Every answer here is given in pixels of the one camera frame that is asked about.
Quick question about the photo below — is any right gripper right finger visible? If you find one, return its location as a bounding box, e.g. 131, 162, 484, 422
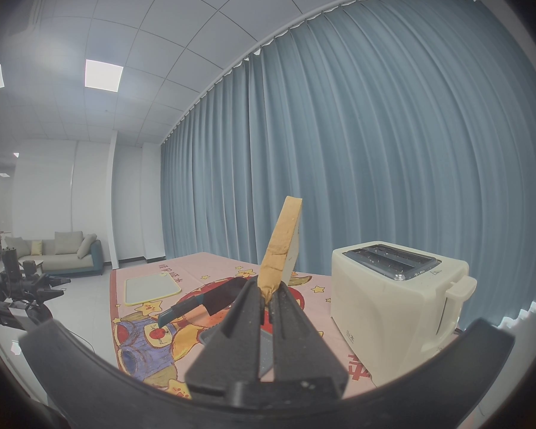
267, 281, 349, 397

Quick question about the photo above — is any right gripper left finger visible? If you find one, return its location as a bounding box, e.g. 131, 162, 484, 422
184, 279, 264, 400

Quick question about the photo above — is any slice of bread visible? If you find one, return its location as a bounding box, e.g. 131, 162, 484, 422
257, 196, 303, 305

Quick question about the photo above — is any cream toaster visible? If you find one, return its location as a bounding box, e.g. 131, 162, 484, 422
331, 242, 478, 385

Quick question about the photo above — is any cream sofa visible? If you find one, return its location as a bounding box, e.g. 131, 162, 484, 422
4, 231, 103, 278

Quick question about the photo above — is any cutting board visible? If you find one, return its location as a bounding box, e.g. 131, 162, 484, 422
124, 272, 181, 306

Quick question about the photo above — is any blue curtain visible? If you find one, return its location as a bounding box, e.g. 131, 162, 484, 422
160, 0, 536, 329

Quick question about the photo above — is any knife with blue-green handle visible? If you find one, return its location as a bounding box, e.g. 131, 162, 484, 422
157, 279, 247, 328

